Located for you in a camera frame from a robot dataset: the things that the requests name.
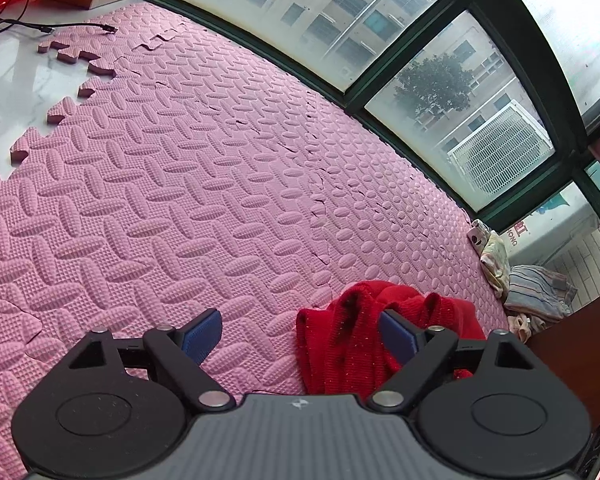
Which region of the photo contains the apartment building outside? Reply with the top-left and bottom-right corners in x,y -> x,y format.
147,0 -> 528,128

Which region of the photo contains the black cable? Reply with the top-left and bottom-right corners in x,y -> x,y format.
30,20 -> 118,33
0,0 -> 51,42

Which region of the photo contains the red sweater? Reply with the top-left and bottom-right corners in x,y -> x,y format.
295,281 -> 487,397

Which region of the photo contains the green tree outside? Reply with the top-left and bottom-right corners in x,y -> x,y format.
394,52 -> 477,122

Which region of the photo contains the brown wooden furniture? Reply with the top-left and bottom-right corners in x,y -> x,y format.
525,284 -> 600,428

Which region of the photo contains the loose pink foam mat piece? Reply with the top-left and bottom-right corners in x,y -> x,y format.
37,39 -> 117,79

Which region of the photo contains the striped cloth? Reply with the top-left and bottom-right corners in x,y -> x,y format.
504,264 -> 579,332

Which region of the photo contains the pale yellow cloth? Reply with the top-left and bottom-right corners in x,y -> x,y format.
479,227 -> 512,297

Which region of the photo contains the white metal window cage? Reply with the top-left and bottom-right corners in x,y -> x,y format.
446,101 -> 555,197

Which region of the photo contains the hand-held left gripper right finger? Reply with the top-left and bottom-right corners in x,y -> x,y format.
370,308 -> 537,413

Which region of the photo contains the white outdoor sign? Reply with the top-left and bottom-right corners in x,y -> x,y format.
502,192 -> 598,267

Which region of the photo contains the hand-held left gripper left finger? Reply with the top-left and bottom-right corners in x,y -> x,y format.
65,308 -> 232,413

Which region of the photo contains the pink foam puzzle mat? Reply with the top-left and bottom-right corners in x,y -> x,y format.
0,1 -> 511,480

